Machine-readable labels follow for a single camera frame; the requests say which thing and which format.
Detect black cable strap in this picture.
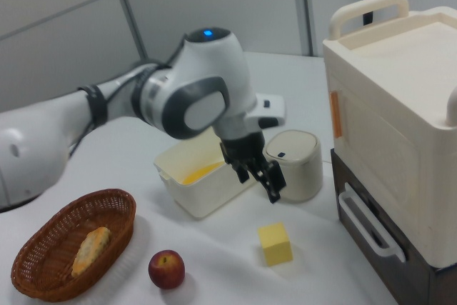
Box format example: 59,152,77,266
78,84,108,126

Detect brown wicker basket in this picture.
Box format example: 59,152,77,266
10,188,137,302

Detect white plastic bin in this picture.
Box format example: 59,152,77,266
153,129,260,221

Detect cream mini trash can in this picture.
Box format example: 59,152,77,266
263,129,324,203

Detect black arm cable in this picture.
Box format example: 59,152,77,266
69,34,189,158

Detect dark brown drawer unit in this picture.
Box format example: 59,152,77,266
330,148,457,305

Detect toy sandwich slice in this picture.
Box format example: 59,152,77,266
71,226,112,279

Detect yellow cube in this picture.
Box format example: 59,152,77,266
257,221,294,268

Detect white drawer handle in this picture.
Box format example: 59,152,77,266
338,191,407,264

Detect cream plastic cabinet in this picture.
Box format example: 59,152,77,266
323,0,457,269

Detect orange cabinet door handle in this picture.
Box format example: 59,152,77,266
330,90,344,139

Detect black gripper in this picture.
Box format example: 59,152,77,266
219,132,288,205

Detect red apple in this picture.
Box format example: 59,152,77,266
148,249,186,290

